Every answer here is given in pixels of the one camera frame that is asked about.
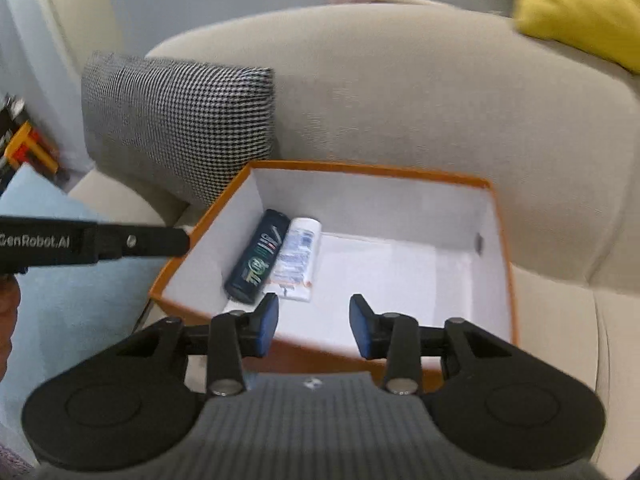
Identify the person's left hand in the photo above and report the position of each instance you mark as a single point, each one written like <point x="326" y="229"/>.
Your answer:
<point x="7" y="320"/>

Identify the beige sofa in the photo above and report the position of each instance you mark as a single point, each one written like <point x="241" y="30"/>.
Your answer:
<point x="400" y="95"/>

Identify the dark shampoo bottle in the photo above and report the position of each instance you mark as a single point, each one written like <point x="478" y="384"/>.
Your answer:
<point x="257" y="257"/>

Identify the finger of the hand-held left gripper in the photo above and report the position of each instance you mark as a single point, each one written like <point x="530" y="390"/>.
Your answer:
<point x="150" y="241"/>

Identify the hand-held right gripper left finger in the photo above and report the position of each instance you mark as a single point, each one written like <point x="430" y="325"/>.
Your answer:
<point x="269" y="325"/>

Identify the houndstooth pillow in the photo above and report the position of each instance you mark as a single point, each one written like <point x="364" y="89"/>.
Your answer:
<point x="180" y="120"/>

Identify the yellow pillow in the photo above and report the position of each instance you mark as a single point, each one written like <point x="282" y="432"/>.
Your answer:
<point x="575" y="5"/>

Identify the cream armchair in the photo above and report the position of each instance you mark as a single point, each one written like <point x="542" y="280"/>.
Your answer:
<point x="75" y="15"/>

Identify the light blue cloth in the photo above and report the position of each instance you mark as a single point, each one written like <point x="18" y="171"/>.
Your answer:
<point x="75" y="300"/>

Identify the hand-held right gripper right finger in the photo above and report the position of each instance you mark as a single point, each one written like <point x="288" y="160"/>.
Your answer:
<point x="358" y="325"/>

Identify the orange yellow toy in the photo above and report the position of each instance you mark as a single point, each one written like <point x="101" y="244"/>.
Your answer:
<point x="22" y="145"/>

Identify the white tube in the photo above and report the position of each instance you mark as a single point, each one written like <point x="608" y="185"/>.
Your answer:
<point x="297" y="260"/>

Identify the orange cardboard box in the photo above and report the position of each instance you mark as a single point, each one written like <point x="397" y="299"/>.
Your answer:
<point x="395" y="270"/>

